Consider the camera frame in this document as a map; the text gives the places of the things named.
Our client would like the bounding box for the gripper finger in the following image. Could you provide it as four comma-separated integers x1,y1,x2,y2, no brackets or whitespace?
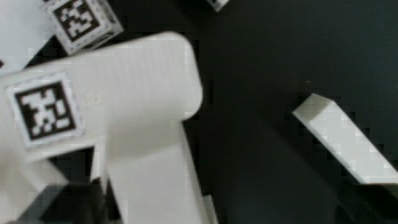
33,178,112,224

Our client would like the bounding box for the white chair back part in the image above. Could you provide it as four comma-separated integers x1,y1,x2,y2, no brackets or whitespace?
0,32,213,224

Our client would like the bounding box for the white U-shaped fence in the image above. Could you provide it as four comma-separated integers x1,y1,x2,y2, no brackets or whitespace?
293,94,398,184

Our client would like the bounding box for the white tag base sheet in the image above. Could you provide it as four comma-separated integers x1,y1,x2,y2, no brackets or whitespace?
0,0,55,76

